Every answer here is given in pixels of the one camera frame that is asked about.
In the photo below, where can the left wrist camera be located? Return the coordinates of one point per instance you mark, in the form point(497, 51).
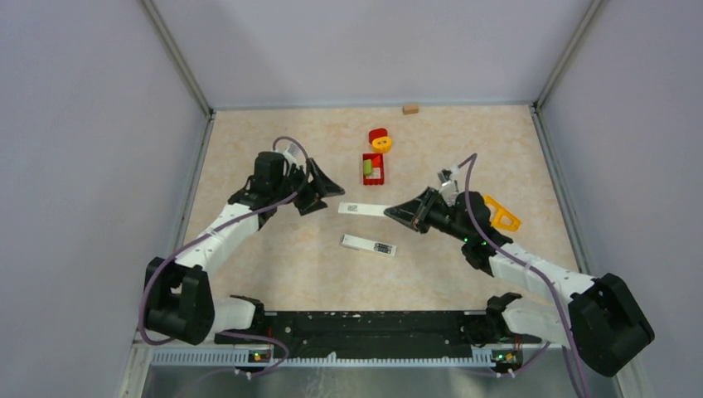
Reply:
point(294, 158)

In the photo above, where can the yellow triangular toy frame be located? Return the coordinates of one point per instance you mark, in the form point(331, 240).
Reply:
point(501, 218)

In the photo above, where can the white rectangular stick device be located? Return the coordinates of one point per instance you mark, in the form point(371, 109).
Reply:
point(372, 246)

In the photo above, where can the red toy brick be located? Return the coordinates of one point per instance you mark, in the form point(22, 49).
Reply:
point(378, 176)

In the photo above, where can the green toy cylinder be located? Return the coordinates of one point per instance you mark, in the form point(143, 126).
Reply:
point(367, 167)

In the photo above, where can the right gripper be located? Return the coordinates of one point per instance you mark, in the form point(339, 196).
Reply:
point(415, 212)

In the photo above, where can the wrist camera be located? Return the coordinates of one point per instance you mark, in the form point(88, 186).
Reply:
point(448, 187)
point(294, 158)

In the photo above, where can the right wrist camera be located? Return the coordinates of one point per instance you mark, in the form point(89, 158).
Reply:
point(448, 187)

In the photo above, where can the red toy block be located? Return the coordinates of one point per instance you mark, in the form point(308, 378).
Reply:
point(377, 133)

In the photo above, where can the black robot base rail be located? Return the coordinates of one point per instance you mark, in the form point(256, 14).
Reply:
point(381, 335)

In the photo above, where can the small wooden block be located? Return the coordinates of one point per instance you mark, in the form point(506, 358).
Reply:
point(408, 109)

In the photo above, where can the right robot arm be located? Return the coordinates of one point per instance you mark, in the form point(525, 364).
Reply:
point(598, 317)

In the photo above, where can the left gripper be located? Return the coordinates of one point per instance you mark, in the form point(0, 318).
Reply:
point(321, 186)

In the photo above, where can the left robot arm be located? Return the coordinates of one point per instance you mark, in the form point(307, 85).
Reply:
point(177, 302)

